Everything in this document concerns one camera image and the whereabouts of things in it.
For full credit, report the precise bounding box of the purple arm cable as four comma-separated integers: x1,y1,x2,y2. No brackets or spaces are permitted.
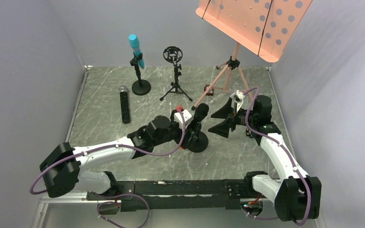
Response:
241,87,313,227
29,110,187,196

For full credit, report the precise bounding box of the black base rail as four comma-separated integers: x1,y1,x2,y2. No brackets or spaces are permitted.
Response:
86,179,265,212

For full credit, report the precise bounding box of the black small desk mic stand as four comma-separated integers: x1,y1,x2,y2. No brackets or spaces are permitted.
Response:
188,132,209,153

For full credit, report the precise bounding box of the black clip desk mic stand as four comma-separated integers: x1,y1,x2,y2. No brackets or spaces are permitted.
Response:
130,53,151,95

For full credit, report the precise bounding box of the black tripod shock mount stand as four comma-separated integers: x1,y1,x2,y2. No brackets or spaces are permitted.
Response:
159,46,193,102

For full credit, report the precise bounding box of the pink music stand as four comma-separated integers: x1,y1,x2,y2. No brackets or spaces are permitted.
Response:
192,0,312,109

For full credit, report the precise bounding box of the black microphone orange end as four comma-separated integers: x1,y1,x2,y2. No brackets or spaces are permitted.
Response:
179,103,210,149

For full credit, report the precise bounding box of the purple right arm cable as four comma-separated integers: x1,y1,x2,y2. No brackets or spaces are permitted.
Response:
241,87,313,227

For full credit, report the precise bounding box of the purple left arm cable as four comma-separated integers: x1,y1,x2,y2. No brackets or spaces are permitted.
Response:
29,110,187,196

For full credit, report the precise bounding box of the blue microphone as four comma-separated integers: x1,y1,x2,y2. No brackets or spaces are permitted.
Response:
128,34,145,69

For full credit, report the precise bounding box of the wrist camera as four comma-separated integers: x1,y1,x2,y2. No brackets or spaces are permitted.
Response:
173,106,193,128
230,90,245,111

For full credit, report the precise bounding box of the red owl toy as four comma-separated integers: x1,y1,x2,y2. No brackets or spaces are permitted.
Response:
203,84,214,96

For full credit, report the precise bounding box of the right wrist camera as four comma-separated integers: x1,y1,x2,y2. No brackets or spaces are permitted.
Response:
230,90,245,111

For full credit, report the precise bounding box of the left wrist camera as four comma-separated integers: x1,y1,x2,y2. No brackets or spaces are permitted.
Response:
173,106,193,128

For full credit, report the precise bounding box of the black microphone silver grille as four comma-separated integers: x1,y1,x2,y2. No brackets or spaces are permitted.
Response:
118,85,131,124

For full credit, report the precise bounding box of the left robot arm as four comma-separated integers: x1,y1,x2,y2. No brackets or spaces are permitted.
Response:
39,113,209,198

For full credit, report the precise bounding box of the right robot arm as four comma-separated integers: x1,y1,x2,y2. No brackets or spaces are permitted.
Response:
209,94,322,225

